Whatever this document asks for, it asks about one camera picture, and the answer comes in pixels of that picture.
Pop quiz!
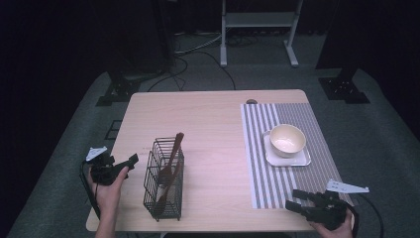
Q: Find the black wire utensil basket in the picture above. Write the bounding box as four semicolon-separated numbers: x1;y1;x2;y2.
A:
143;136;185;222

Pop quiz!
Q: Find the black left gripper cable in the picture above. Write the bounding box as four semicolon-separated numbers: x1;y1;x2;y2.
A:
79;160;102;220

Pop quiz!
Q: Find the white square plate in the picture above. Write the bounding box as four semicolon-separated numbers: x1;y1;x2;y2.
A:
262;130;312;168

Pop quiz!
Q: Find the grey striped placemat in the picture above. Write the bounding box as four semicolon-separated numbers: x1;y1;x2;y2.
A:
240;102;354;210

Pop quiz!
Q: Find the black floor cable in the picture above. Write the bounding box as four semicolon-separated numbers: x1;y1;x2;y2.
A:
146;49;238;92

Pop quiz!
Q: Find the brown wooden fork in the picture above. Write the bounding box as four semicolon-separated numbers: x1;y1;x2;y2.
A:
154;158;183;216

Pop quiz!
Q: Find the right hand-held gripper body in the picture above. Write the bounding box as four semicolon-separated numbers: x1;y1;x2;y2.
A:
304;178;370;232

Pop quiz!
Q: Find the brown wooden spoon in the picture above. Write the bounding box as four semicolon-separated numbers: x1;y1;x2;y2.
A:
157;132;185;186

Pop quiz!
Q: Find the white metal stand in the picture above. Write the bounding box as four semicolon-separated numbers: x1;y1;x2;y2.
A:
219;0;304;68

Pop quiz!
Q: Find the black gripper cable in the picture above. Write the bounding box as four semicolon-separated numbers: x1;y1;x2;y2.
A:
343;192;385;238
79;160;102;220

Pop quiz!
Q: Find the person's left hand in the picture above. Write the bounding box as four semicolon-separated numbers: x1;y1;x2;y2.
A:
86;166;130;216

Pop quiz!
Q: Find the white floor cable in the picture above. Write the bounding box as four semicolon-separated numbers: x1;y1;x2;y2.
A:
173;31;223;56

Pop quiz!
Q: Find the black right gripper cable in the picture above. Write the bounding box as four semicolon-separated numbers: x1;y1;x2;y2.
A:
343;192;385;238

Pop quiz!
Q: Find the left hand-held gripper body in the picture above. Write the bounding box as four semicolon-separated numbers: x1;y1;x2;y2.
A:
85;146;124;186

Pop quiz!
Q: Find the black stand base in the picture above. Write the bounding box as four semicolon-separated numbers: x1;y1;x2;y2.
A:
318;66;371;105
95;69;143;108

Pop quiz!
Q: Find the cream bowl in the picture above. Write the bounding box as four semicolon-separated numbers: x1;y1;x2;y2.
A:
268;123;307;159

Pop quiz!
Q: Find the person's right hand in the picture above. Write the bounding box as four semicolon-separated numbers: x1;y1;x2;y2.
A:
309;209;357;238

